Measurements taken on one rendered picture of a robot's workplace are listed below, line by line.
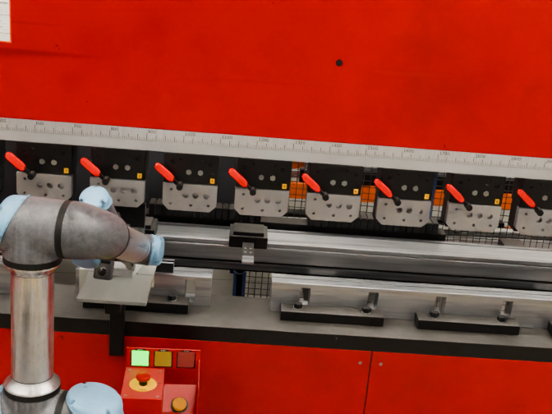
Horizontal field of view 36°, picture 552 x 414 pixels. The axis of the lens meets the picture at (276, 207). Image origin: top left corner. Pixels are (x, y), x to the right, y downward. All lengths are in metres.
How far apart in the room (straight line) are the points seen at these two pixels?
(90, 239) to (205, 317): 0.85
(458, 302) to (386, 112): 0.62
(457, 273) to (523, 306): 0.29
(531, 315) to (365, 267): 0.53
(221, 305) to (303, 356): 0.29
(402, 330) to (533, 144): 0.64
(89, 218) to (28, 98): 0.76
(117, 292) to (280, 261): 0.64
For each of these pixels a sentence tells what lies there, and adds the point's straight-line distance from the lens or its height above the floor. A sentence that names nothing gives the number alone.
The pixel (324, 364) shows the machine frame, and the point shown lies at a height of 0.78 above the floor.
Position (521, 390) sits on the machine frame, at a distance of 2.65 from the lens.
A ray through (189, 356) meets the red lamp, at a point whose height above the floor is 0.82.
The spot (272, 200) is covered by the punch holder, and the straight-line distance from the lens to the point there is 2.39.
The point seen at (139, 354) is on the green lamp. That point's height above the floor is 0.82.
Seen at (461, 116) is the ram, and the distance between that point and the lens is 2.39.
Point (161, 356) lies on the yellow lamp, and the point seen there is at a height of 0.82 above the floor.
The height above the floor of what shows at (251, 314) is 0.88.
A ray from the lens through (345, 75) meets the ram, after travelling 2.32.
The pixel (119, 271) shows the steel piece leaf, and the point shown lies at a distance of 2.41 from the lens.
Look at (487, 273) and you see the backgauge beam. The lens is 2.87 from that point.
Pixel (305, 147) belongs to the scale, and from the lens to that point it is 2.35.
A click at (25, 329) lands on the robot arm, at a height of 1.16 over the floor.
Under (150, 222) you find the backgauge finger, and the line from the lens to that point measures 2.71.
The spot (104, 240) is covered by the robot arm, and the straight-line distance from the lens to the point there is 1.71.
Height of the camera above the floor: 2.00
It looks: 19 degrees down
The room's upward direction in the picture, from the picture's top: 5 degrees clockwise
